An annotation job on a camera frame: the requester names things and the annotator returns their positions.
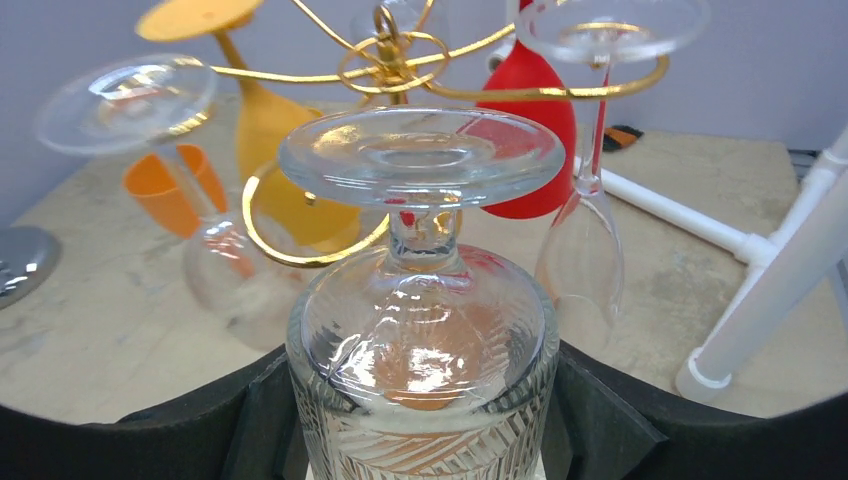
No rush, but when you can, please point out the chrome wine glass rack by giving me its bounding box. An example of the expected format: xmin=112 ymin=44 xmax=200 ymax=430
xmin=1 ymin=226 xmax=62 ymax=309

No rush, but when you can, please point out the gold rack with wooden base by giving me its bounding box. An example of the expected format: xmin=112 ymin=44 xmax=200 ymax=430
xmin=165 ymin=0 xmax=672 ymax=270

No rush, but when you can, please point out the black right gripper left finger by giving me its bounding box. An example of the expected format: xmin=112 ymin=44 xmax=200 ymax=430
xmin=1 ymin=347 xmax=308 ymax=479

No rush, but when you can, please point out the clear tall flute glass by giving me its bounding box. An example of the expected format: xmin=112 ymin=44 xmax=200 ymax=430
xmin=516 ymin=0 xmax=709 ymax=353

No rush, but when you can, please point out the red plastic wine glass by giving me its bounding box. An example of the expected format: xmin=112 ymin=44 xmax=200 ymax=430
xmin=459 ymin=41 xmax=577 ymax=220

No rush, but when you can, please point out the clear short glass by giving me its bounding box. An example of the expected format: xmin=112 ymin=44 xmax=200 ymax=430
xmin=280 ymin=105 xmax=564 ymax=479
xmin=349 ymin=0 xmax=450 ymax=46

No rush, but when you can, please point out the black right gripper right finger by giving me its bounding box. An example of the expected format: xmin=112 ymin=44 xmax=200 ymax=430
xmin=541 ymin=342 xmax=847 ymax=479

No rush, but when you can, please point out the orange plastic goblet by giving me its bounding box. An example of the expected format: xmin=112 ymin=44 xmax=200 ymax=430
xmin=123 ymin=144 xmax=228 ymax=239

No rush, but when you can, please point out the small black orange object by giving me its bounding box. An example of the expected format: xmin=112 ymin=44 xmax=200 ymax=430
xmin=603 ymin=125 xmax=644 ymax=152

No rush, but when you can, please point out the yellow plastic goblet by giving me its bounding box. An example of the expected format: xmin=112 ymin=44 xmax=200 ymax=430
xmin=136 ymin=0 xmax=361 ymax=254

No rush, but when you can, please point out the white pvc pipe frame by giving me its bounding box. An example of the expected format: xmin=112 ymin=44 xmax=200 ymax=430
xmin=486 ymin=0 xmax=848 ymax=404

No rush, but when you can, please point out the clear wine glass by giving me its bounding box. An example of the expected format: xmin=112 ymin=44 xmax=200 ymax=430
xmin=36 ymin=54 xmax=306 ymax=350

